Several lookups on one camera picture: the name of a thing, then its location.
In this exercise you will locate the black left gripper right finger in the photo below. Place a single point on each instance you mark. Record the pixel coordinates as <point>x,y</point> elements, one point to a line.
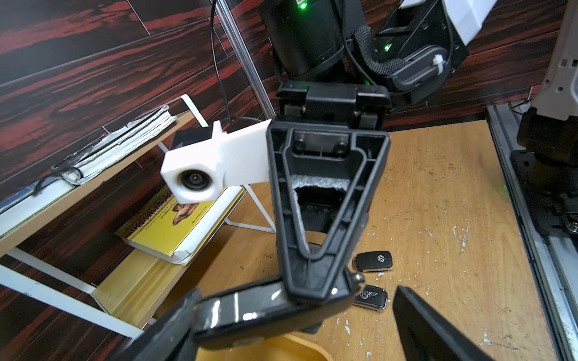
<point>426,335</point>

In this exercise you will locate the white metal shelf rack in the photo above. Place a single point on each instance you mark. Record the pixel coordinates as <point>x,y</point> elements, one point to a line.
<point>77,263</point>

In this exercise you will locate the glossy black car key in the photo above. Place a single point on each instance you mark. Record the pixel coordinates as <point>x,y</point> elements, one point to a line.
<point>262,310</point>

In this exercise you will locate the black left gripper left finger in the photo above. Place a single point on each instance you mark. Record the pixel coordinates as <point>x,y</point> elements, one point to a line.
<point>170,338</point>

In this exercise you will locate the black hardcover book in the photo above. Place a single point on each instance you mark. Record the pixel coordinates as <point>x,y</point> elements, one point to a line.
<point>116,146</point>

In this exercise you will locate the yellow book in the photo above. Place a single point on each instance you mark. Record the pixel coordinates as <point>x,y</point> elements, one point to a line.
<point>174,232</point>

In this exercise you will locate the aluminium rail frame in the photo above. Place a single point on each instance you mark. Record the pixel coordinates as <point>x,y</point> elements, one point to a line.
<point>553,257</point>

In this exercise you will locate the black car key with ring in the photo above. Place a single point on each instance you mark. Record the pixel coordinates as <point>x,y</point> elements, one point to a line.
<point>372,297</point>

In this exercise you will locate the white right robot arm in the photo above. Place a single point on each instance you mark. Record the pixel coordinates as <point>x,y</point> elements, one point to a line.
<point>412,56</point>

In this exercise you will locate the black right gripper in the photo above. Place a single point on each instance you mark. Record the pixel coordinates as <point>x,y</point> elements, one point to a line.
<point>325,164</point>

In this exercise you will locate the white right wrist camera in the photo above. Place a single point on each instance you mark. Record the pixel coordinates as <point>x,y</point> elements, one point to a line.
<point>205,160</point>

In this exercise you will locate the yellow storage tray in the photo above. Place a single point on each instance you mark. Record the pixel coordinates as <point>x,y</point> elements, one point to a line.
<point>286,347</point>

